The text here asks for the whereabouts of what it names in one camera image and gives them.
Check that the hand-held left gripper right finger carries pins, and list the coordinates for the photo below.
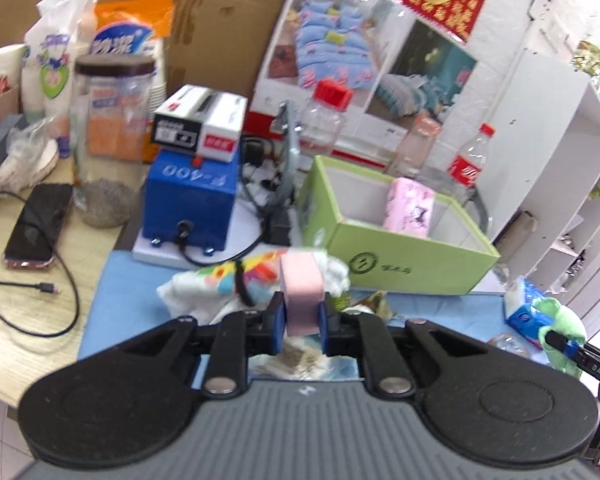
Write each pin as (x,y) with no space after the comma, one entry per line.
(324,324)

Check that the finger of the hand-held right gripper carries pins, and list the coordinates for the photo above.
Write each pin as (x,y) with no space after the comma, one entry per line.
(565,344)

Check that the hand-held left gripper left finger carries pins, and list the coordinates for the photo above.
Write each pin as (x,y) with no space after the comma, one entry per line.
(277,319)

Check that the green plush toy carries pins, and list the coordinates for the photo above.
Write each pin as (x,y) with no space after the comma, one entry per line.
(562,316)

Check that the green cardboard box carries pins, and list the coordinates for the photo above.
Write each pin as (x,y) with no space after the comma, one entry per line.
(410,262)

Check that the dark floral pouch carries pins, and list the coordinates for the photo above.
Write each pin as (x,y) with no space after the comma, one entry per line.
(375,307)

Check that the blue tissue pack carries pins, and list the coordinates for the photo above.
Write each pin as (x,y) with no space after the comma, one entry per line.
(522,310)

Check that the crumpled clear plastic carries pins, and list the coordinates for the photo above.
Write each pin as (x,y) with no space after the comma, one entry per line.
(510,344)

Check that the pink printed tissue pack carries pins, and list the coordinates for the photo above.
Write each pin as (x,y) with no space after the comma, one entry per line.
(410,206)

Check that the blue sealing machine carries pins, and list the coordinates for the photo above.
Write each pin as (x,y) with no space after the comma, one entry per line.
(192,195)

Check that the blue table mat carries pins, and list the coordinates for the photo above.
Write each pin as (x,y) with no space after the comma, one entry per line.
(125,310)

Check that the grey curved metal bar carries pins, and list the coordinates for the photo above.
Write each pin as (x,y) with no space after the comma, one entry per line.
(481,210)

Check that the pink glass bottle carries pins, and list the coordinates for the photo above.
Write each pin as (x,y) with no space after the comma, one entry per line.
(415,145)

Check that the cola bottle with red label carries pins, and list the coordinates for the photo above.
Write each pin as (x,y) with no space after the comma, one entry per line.
(467,166)

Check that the clear bottle with red cap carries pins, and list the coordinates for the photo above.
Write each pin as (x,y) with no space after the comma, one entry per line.
(325,120)

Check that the white shelf unit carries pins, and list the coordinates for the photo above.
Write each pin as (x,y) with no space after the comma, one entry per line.
(545,135)

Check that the black and white carton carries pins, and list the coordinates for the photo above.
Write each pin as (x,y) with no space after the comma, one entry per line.
(200,122)

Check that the clear jar with dark lid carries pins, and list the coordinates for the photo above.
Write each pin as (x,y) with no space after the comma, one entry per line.
(112,135)

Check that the black smartphone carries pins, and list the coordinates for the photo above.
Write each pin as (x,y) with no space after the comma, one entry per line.
(37,225)

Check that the teal grey bedding poster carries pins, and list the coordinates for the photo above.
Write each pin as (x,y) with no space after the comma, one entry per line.
(422,77)

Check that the blue cartoon bedding poster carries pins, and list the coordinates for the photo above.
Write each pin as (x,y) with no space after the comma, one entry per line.
(330,40)

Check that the bagged paper plates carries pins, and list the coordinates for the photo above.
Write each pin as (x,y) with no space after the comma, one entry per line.
(25,165)

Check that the large brown cardboard box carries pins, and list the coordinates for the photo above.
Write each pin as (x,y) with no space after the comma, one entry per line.
(220,25)

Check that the orange paper cup pack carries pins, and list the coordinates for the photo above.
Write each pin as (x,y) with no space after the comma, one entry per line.
(130,25)

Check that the bag of paper cups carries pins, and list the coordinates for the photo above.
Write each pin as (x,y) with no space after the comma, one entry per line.
(50,60)

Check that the white paper cup stack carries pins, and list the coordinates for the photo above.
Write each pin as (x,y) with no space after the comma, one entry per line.
(5,67)

